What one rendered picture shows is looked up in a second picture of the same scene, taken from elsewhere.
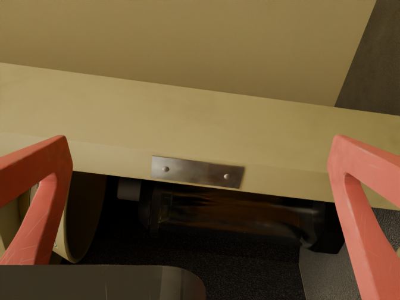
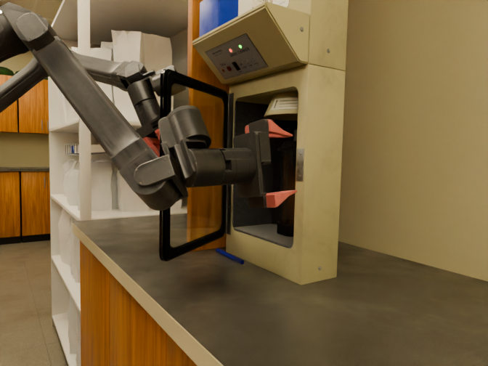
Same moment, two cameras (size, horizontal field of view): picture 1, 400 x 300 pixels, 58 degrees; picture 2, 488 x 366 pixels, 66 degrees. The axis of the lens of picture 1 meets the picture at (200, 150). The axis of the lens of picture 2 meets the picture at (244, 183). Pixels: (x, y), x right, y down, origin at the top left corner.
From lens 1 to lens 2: 0.55 m
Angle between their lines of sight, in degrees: 20
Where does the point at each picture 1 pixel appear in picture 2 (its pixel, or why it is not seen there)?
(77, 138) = (308, 121)
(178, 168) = (301, 157)
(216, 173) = (300, 171)
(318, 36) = (409, 234)
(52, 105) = (322, 107)
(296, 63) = (392, 223)
